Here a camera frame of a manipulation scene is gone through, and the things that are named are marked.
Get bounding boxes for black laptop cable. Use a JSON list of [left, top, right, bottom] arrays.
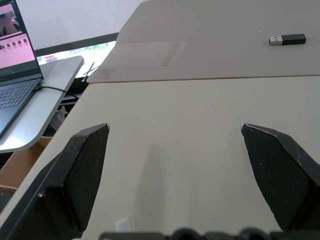
[[36, 84, 80, 101]]

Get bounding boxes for black USB dongle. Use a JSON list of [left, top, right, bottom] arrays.
[[268, 33, 307, 47]]

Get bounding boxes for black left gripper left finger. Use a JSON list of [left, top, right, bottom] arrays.
[[0, 122, 111, 240]]

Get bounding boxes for grey laptop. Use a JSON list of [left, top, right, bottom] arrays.
[[0, 0, 45, 139]]

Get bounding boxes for brown cardboard box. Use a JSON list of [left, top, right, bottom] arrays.
[[0, 136, 54, 198]]

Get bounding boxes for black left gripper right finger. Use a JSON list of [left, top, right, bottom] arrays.
[[239, 122, 320, 232]]

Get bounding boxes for grey laptop stand table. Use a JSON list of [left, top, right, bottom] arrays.
[[0, 55, 85, 154]]

